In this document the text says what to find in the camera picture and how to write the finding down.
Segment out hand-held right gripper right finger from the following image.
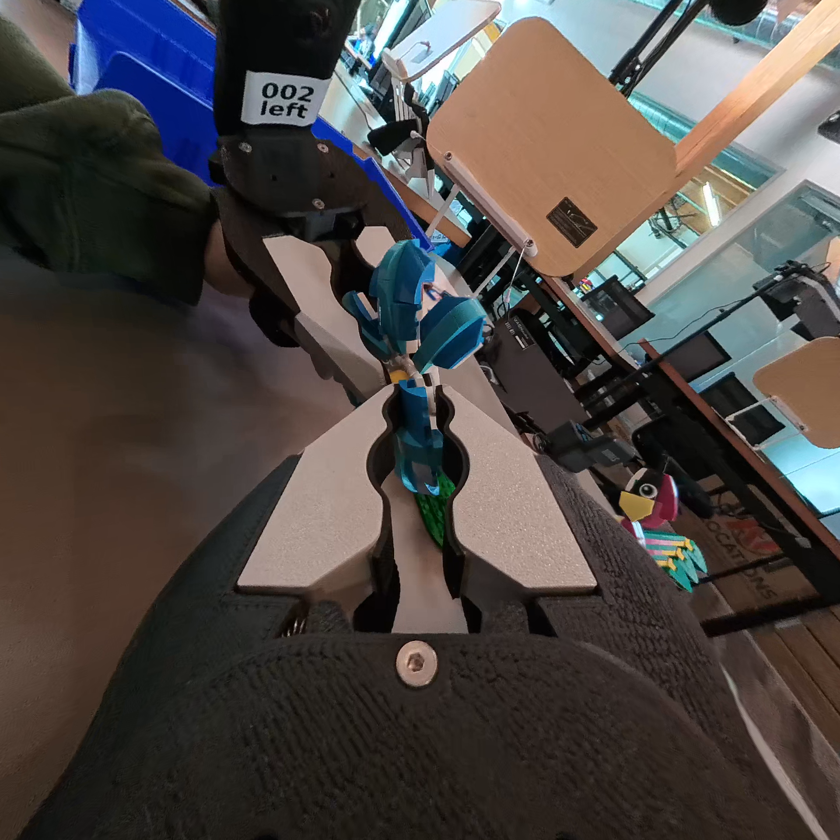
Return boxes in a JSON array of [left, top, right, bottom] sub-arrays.
[[433, 385, 600, 603]]

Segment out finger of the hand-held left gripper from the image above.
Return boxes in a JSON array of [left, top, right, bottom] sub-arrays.
[[262, 234, 392, 402], [354, 224, 408, 269]]

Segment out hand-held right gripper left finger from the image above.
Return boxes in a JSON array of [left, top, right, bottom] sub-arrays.
[[235, 383, 403, 603]]

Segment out blue lego flower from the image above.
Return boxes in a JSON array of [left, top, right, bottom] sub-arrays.
[[344, 239, 490, 496]]

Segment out green lego plant pink flowers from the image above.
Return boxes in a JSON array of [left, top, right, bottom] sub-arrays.
[[413, 471, 458, 553]]

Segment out person's left forearm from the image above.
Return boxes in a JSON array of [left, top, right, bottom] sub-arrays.
[[0, 13, 225, 309]]

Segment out colourful lego bird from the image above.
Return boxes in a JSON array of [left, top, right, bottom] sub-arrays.
[[617, 466, 710, 594]]

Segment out dark grey charger box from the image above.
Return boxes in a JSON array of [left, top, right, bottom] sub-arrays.
[[544, 419, 636, 475]]

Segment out black white tool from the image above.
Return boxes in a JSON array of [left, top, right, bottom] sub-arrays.
[[367, 86, 438, 197]]

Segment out white panel stand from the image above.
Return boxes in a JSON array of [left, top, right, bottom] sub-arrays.
[[420, 151, 540, 303]]

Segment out black equipment case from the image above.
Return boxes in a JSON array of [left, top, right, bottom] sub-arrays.
[[489, 309, 595, 427]]

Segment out blue plastic bin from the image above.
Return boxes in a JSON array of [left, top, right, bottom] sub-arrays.
[[69, 0, 434, 254]]

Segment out light wooden panel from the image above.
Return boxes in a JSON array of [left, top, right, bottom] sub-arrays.
[[425, 16, 678, 277], [753, 338, 840, 450], [383, 0, 503, 84]]

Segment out printed cardboard box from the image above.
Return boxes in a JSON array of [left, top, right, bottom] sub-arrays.
[[676, 505, 840, 631]]

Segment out black boom pole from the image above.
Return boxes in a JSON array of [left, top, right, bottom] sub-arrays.
[[607, 0, 772, 96]]

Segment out wooden beam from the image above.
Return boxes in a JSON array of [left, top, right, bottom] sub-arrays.
[[676, 0, 840, 181]]

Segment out black camera rig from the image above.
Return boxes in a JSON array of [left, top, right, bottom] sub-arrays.
[[751, 259, 840, 341]]

